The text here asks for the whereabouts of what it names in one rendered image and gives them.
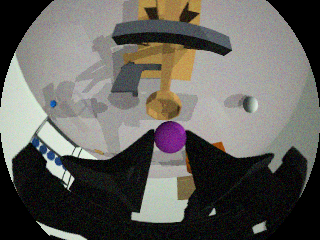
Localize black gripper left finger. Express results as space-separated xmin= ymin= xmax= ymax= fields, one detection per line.
xmin=60 ymin=129 xmax=155 ymax=213

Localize white ball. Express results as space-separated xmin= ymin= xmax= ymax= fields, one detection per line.
xmin=243 ymin=96 xmax=259 ymax=113

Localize purple ball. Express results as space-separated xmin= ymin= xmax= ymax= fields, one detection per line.
xmin=153 ymin=121 xmax=187 ymax=155

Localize blue ball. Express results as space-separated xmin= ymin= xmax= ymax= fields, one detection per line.
xmin=51 ymin=100 xmax=56 ymax=108

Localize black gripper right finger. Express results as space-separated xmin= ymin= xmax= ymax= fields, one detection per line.
xmin=185 ymin=131 xmax=275 ymax=211

